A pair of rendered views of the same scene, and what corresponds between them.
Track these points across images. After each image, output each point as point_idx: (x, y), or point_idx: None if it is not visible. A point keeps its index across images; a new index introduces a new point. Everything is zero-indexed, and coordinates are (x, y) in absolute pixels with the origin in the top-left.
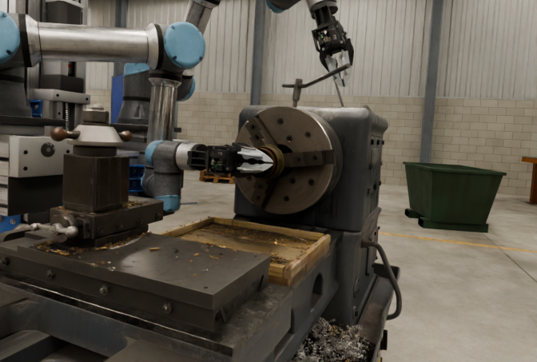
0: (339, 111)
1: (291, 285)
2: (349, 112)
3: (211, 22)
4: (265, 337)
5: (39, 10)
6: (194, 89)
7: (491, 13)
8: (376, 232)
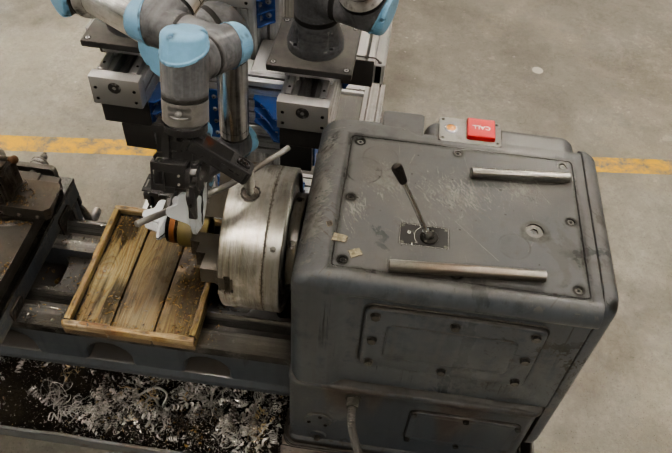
0: (307, 240)
1: (70, 332)
2: (303, 255)
3: None
4: None
5: None
6: (380, 28)
7: None
8: (501, 429)
